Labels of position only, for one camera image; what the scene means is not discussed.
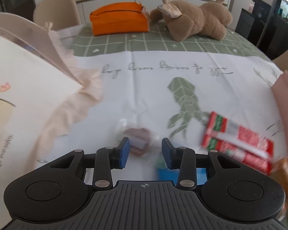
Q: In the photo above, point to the red packet with white strip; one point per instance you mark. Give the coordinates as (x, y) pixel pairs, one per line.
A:
(240, 139)

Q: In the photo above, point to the black water dispenser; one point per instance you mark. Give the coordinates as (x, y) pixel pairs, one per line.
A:
(254, 24)

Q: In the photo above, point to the orange tissue pouch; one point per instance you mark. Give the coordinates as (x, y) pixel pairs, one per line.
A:
(117, 19)

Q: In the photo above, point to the white ruffled tote bag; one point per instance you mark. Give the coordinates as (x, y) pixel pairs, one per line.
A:
(26, 88)

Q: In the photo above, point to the blue snack packet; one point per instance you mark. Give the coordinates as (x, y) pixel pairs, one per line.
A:
(166, 174)

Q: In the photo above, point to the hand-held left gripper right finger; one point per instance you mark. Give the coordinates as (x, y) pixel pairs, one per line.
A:
(168, 153)

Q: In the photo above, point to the brown plush bear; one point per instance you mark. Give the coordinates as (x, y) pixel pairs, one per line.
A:
(199, 16)

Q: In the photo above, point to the clear packet brown snack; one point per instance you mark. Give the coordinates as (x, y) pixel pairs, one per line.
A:
(136, 134)

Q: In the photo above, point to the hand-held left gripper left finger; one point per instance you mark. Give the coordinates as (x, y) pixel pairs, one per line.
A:
(123, 153)

